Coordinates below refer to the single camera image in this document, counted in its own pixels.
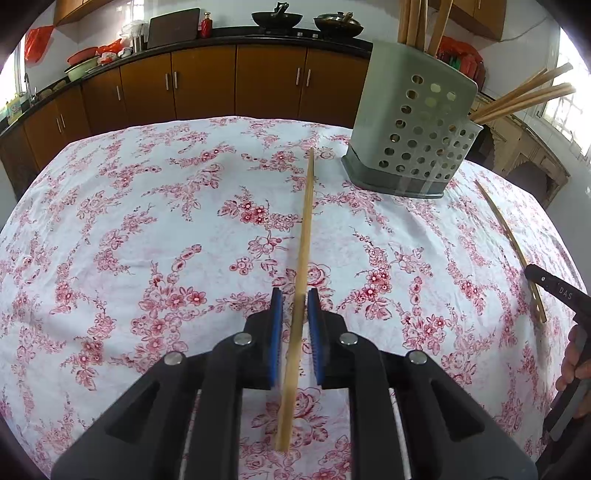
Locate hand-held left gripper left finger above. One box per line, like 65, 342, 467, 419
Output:
51, 287, 284, 480

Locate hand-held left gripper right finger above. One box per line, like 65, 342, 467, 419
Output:
307, 288, 539, 480

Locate green perforated utensil holder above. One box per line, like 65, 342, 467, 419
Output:
342, 41, 485, 200

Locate person's right hand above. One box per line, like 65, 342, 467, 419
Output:
556, 324, 585, 391

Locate cream painted side table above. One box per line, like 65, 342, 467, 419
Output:
471, 90, 571, 210

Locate red floral tablecloth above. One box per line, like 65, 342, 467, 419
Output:
0, 115, 587, 480

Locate window beside cream table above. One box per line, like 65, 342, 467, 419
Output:
538, 28, 591, 153

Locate wooden base cabinets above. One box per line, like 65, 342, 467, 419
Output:
0, 44, 372, 199

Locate red bag above thermoses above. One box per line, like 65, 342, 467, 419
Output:
438, 36, 481, 65

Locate gas stove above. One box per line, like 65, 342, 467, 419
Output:
252, 28, 365, 42

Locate black kitchen countertop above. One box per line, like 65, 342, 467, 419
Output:
0, 25, 374, 134

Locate dark pot with lid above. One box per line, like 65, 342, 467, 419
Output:
314, 11, 365, 38

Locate black wok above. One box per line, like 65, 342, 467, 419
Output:
252, 1, 304, 33

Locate brown cutting board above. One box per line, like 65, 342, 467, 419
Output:
147, 8, 201, 49

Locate red bag beside basins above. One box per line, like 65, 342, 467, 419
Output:
97, 39, 124, 63

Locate green basin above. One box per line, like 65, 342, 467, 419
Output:
65, 58, 100, 75

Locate red basin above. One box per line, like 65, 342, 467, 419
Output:
67, 46, 99, 64

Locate window beside sink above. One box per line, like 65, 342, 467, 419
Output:
0, 39, 28, 125

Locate hanging red plastic bag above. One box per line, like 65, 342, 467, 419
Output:
24, 25, 55, 63

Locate wooden wall cabinet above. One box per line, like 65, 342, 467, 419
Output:
429, 0, 507, 41
53, 0, 116, 26

